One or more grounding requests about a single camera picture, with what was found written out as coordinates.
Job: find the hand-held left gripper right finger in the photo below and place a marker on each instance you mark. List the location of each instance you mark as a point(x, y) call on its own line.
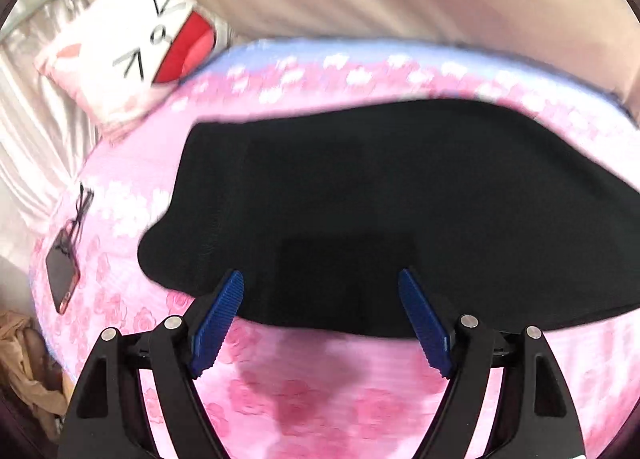
point(425, 319)

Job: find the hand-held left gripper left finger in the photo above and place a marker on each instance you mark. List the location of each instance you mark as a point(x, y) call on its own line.
point(217, 319)

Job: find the black pants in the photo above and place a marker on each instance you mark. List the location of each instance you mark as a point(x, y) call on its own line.
point(350, 189)

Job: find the pink floral bedsheet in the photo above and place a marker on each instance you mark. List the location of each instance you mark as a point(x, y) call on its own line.
point(310, 389)

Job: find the phone with red case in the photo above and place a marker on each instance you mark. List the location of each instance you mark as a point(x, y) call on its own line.
point(62, 279)

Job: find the brown crumpled cloth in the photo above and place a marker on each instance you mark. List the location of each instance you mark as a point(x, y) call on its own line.
point(20, 344)

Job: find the white satin curtain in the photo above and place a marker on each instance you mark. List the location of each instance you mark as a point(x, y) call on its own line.
point(30, 139)

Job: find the white cat face pillow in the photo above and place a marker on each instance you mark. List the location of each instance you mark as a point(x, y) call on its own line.
point(100, 54)

